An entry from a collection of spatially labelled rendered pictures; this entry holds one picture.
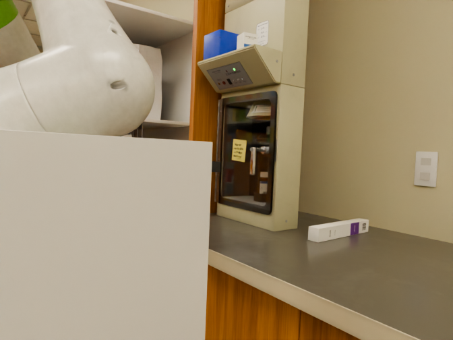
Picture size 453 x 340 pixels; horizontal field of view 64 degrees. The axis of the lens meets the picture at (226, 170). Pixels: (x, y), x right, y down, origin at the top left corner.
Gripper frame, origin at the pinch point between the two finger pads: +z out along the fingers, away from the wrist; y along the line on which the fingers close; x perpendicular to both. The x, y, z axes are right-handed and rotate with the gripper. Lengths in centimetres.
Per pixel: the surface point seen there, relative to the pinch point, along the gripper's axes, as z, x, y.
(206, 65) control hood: 12.4, -34.3, 22.4
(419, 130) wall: 67, -15, -27
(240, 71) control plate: 16.3, -30.7, 7.5
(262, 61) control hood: 15.4, -32.2, -4.0
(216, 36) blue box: 12.3, -43.1, 17.2
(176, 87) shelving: 64, -45, 141
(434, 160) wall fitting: 66, -5, -33
